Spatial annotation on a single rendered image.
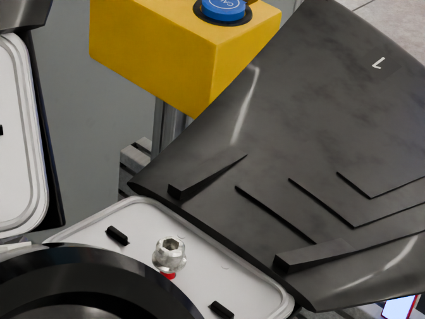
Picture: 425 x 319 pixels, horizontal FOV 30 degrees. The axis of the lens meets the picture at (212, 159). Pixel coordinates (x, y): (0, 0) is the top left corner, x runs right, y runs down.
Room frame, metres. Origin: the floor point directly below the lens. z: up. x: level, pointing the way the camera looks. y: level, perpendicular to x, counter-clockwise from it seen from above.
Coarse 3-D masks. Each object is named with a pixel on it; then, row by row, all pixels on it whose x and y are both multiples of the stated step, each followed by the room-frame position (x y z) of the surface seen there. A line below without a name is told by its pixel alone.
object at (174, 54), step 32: (96, 0) 0.68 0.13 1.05; (128, 0) 0.65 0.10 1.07; (160, 0) 0.66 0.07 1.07; (192, 0) 0.67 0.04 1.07; (96, 32) 0.68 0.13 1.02; (128, 32) 0.65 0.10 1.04; (160, 32) 0.63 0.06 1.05; (192, 32) 0.61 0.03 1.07; (224, 32) 0.62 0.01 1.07; (256, 32) 0.64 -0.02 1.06; (128, 64) 0.65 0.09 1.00; (160, 64) 0.63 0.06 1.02; (192, 64) 0.61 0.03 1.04; (224, 64) 0.60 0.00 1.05; (160, 96) 0.63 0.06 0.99; (192, 96) 0.60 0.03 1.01
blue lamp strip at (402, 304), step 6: (390, 300) 0.50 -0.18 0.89; (396, 300) 0.50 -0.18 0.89; (402, 300) 0.50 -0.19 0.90; (408, 300) 0.49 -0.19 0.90; (390, 306) 0.50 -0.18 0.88; (396, 306) 0.50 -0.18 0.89; (402, 306) 0.49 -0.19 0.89; (408, 306) 0.49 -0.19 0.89; (384, 312) 0.50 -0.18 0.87; (390, 312) 0.50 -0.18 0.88; (396, 312) 0.50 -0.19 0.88; (402, 312) 0.49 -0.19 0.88; (390, 318) 0.50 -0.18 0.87; (396, 318) 0.49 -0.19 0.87; (402, 318) 0.49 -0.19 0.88
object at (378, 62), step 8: (376, 48) 0.43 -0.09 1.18; (368, 56) 0.42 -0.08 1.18; (376, 56) 0.42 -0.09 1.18; (384, 56) 0.43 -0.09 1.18; (360, 64) 0.41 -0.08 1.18; (368, 64) 0.41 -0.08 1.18; (376, 64) 0.42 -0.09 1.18; (384, 64) 0.42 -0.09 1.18; (392, 64) 0.42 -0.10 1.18; (376, 72) 0.41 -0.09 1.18; (384, 72) 0.41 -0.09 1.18; (392, 72) 0.41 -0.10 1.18
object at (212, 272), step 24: (96, 216) 0.24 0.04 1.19; (120, 216) 0.24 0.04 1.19; (144, 216) 0.25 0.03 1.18; (168, 216) 0.25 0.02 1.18; (48, 240) 0.22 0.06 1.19; (72, 240) 0.22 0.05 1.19; (96, 240) 0.23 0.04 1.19; (144, 240) 0.23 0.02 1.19; (192, 240) 0.24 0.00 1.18; (192, 264) 0.22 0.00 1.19; (216, 264) 0.23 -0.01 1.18; (240, 264) 0.23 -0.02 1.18; (192, 288) 0.21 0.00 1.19; (216, 288) 0.21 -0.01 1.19; (240, 288) 0.21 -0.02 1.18; (264, 288) 0.22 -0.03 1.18; (240, 312) 0.20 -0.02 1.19; (264, 312) 0.20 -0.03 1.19; (288, 312) 0.21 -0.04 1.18
